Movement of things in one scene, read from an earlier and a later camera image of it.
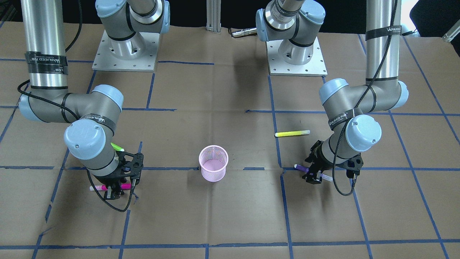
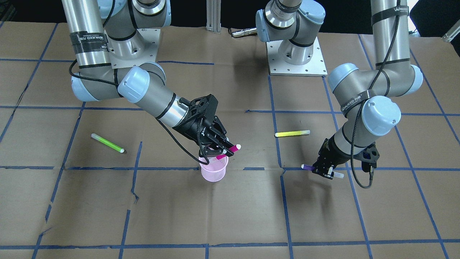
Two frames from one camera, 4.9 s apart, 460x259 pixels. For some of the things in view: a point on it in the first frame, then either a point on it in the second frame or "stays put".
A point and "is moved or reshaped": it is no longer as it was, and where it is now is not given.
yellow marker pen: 292,133 stays put
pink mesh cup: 213,159 stays put
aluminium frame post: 213,11 stays put
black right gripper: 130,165 -> 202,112
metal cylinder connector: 245,32 stays put
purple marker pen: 322,176 is moved or reshaped
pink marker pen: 104,187 -> 233,149
